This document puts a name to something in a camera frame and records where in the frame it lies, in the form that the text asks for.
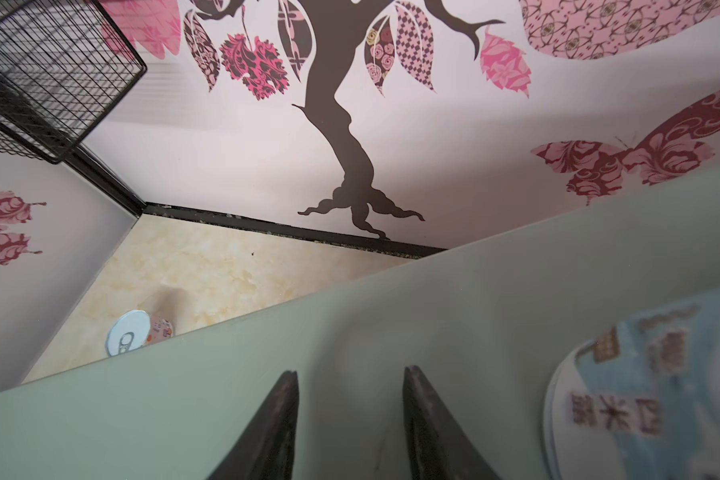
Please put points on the grey metal cabinet box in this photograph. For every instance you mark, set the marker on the grey metal cabinet box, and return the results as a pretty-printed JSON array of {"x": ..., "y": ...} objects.
[{"x": 487, "y": 322}]

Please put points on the pink label can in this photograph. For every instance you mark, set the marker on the pink label can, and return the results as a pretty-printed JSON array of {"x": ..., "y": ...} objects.
[{"x": 136, "y": 329}]

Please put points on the black wire basket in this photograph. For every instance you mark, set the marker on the black wire basket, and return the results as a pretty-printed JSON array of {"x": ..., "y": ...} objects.
[{"x": 64, "y": 66}]

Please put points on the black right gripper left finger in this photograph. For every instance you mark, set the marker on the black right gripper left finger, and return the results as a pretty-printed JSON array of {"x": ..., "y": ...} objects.
[{"x": 266, "y": 448}]

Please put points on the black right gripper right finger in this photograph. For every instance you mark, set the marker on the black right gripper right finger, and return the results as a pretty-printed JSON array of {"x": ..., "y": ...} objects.
[{"x": 437, "y": 446}]

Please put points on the teal white label can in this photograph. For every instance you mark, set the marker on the teal white label can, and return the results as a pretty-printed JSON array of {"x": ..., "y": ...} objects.
[{"x": 641, "y": 401}]

